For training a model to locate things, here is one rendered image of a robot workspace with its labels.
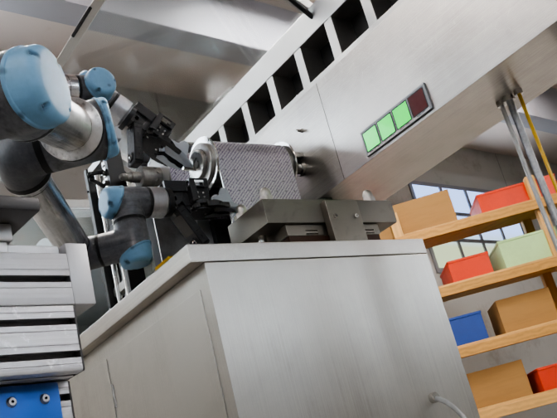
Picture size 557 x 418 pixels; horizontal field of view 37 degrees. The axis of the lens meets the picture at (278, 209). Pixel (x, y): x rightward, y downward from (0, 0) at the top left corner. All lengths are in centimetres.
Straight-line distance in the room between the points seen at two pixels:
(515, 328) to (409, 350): 491
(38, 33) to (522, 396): 436
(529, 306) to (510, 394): 70
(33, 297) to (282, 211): 90
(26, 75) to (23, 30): 474
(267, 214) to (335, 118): 49
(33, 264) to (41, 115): 20
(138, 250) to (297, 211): 37
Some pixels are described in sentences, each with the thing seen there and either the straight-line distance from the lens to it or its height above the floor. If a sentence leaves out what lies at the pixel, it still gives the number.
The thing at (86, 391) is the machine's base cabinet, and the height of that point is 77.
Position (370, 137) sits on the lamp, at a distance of 216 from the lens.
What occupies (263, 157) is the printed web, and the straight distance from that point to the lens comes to 223.
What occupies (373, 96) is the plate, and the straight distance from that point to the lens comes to 217.
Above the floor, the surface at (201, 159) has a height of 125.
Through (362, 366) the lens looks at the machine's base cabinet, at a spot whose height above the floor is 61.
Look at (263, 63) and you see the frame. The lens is 258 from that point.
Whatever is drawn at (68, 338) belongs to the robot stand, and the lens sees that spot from 114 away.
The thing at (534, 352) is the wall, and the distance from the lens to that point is 917.
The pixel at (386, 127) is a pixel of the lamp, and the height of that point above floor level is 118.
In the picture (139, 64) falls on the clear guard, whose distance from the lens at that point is 281.
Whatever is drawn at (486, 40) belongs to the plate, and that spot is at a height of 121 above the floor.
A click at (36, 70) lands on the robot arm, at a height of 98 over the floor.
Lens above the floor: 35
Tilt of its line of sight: 20 degrees up
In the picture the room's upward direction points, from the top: 15 degrees counter-clockwise
